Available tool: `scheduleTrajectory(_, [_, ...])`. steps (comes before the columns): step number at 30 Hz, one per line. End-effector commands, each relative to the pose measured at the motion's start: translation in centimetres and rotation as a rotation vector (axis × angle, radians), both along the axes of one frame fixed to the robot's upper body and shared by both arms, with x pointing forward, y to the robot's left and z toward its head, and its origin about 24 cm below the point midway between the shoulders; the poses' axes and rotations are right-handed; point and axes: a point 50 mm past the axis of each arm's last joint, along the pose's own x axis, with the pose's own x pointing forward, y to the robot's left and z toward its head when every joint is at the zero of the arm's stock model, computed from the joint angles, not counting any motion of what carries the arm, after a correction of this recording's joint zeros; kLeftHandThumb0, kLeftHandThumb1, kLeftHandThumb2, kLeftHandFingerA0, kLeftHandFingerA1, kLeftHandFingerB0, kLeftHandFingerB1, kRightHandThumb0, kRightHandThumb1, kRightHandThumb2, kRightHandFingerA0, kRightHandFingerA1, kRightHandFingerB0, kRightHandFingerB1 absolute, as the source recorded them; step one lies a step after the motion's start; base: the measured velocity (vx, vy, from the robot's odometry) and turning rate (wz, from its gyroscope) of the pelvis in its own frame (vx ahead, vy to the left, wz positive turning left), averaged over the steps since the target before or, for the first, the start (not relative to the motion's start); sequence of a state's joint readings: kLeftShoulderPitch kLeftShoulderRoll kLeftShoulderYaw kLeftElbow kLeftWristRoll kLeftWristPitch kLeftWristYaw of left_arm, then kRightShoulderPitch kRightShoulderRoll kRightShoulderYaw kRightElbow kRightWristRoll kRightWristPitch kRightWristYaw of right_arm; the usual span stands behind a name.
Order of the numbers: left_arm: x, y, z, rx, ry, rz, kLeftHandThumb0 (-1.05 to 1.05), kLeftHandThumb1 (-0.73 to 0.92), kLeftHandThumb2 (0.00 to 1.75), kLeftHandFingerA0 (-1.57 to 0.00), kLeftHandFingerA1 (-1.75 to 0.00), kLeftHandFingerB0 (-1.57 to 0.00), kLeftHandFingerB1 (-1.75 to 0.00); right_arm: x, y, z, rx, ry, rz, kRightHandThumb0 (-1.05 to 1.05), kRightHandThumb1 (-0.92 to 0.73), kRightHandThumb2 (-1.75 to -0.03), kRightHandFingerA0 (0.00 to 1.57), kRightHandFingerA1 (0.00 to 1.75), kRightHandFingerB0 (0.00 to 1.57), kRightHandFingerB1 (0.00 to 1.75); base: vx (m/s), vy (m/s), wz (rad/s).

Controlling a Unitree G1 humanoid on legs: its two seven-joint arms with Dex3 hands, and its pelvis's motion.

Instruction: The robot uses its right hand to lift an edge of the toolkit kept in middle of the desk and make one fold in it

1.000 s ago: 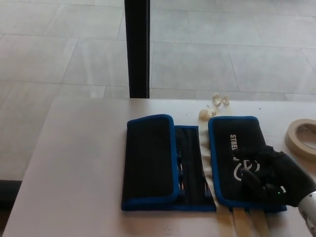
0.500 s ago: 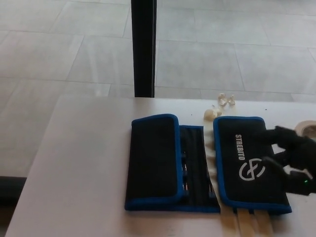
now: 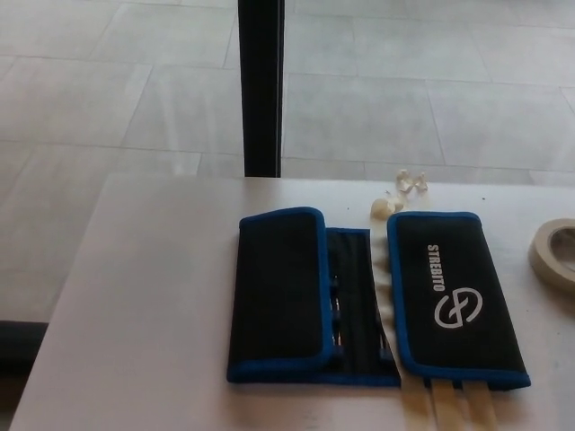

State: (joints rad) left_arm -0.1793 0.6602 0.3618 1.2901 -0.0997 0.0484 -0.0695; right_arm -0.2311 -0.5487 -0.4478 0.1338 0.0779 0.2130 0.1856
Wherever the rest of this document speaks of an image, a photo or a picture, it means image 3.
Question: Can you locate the black blue-trimmed toolkit pouch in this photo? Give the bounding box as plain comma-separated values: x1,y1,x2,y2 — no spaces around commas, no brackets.
226,206,533,391

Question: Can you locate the beige masking tape roll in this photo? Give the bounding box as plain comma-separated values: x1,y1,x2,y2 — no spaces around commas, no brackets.
526,218,575,289

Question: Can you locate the dark base under table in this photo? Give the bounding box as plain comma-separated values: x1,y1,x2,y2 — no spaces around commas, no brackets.
0,319,49,374

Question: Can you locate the black vertical frame post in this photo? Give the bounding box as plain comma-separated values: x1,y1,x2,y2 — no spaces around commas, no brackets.
237,0,286,179

